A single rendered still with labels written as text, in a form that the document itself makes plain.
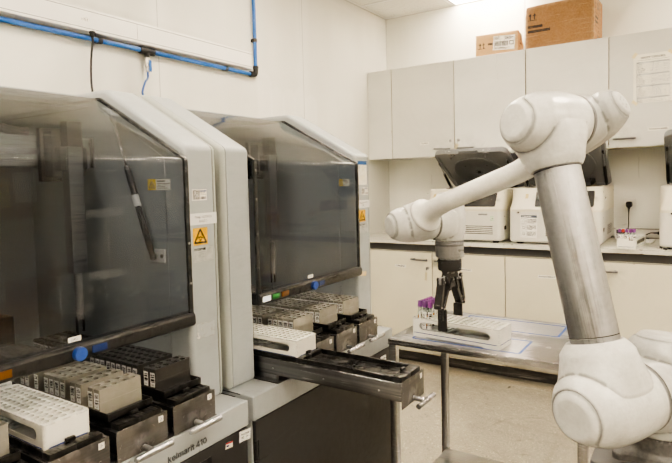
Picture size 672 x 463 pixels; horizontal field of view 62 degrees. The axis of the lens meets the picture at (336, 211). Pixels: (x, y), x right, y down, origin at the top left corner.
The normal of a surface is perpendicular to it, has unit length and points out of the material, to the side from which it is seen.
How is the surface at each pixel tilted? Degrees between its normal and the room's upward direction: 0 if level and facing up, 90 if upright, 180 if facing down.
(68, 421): 90
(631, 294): 90
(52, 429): 90
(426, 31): 90
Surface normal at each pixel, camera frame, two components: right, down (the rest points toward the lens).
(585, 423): -0.87, 0.15
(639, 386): 0.46, -0.26
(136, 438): 0.84, 0.01
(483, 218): -0.57, 0.06
